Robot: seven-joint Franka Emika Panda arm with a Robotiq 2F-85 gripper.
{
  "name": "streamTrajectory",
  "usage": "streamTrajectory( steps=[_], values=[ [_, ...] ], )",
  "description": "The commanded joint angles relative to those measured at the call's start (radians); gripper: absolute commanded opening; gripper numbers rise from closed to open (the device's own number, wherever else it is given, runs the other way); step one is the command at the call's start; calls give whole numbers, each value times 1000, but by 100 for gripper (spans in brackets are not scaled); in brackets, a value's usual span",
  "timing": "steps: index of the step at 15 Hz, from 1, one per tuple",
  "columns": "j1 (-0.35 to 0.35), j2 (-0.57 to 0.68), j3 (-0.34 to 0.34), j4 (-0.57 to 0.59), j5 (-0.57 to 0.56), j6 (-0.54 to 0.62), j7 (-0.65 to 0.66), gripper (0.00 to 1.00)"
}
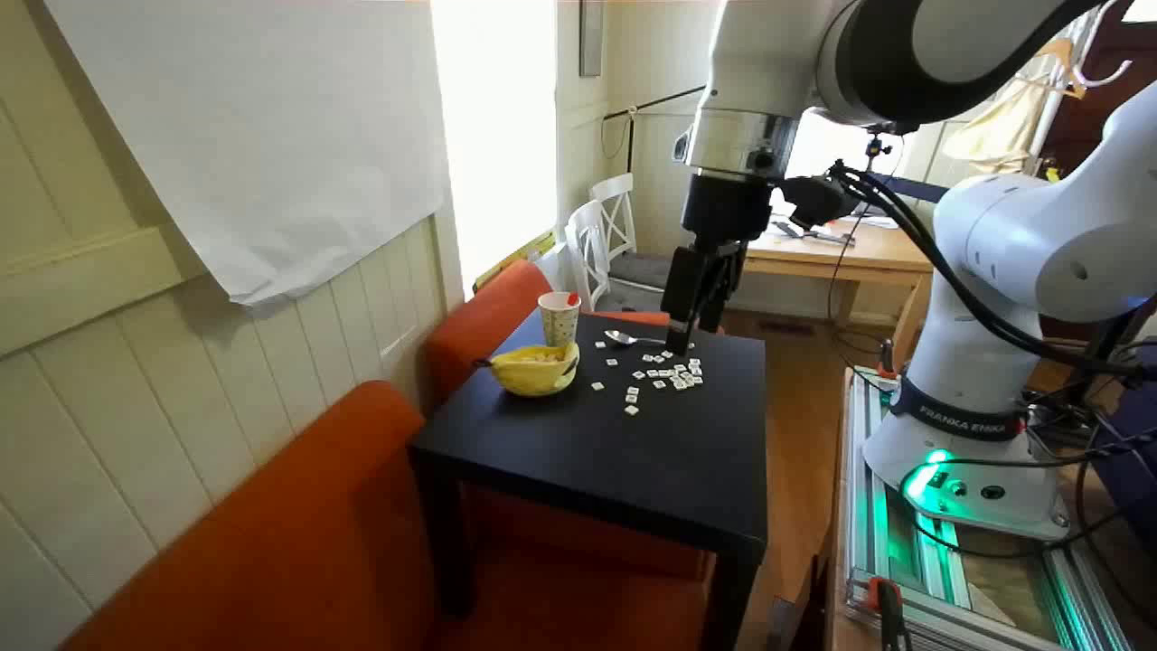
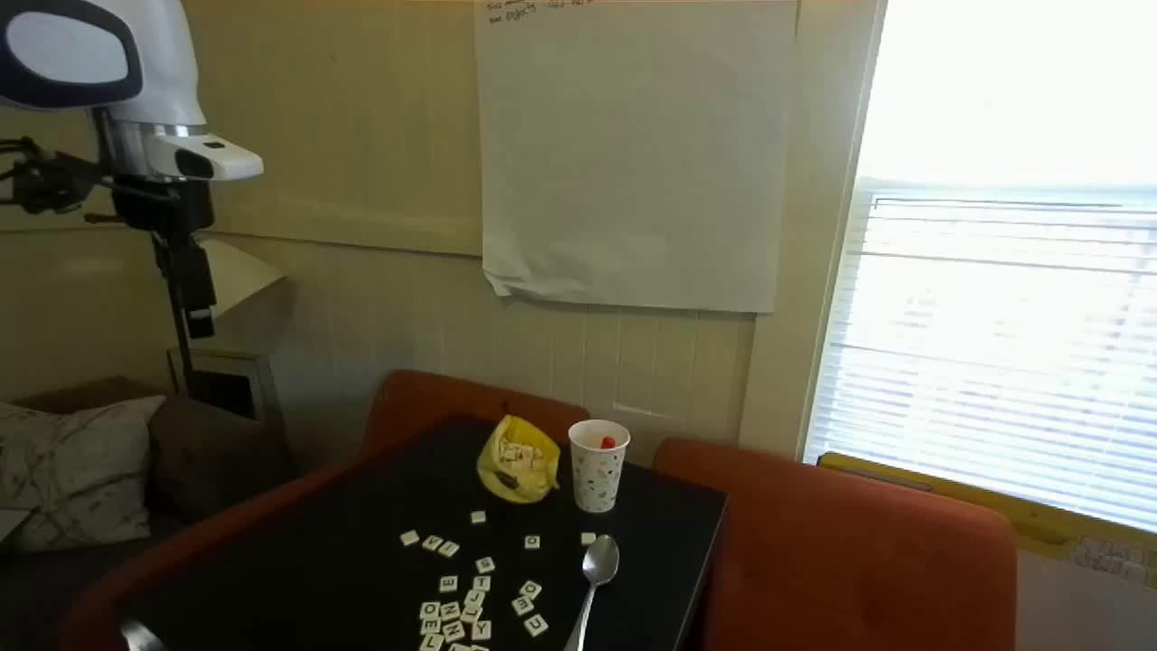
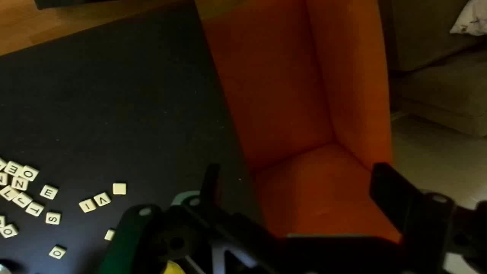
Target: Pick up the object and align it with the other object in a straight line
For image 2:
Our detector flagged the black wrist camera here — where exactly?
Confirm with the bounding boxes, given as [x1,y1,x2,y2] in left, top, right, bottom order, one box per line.
[0,138,108,213]

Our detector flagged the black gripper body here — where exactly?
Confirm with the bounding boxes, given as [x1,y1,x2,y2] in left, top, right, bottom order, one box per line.
[110,176,212,249]

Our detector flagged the letter tile E lower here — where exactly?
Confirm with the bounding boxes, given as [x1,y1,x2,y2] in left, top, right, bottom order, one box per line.
[509,596,533,617]

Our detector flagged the white paper wall sheet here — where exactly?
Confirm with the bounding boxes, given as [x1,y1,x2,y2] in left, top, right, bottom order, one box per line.
[473,0,797,313]

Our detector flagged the white window blinds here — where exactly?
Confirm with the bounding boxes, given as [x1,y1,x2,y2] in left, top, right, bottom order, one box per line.
[807,180,1157,530]

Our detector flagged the silver metal spoon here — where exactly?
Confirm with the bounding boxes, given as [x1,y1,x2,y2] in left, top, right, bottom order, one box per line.
[562,536,623,651]

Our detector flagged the white patterned paper cup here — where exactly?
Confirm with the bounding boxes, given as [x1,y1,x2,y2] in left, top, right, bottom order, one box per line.
[567,420,631,514]

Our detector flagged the letter tile O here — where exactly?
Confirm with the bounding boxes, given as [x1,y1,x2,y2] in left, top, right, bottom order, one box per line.
[525,613,548,637]

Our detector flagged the brown cushion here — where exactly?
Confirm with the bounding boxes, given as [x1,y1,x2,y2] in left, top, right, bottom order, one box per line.
[147,397,292,522]

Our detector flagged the white lamp shade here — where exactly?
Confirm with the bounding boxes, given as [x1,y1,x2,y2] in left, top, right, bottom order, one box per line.
[201,237,286,334]

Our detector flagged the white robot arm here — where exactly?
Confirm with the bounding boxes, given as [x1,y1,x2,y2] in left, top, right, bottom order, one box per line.
[0,0,265,336]

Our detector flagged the letter tile U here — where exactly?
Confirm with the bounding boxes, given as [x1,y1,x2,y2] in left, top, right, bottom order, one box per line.
[521,578,543,600]

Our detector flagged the white letter tile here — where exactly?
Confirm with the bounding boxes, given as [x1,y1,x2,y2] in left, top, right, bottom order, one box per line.
[398,528,424,545]

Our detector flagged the white patterned pillow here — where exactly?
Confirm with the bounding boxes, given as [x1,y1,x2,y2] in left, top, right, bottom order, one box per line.
[0,395,163,552]

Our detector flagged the yellow crumpled snack bag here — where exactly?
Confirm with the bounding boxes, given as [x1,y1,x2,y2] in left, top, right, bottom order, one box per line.
[477,417,561,506]

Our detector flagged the black tray table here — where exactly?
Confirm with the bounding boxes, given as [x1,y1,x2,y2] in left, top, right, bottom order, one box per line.
[118,417,724,651]

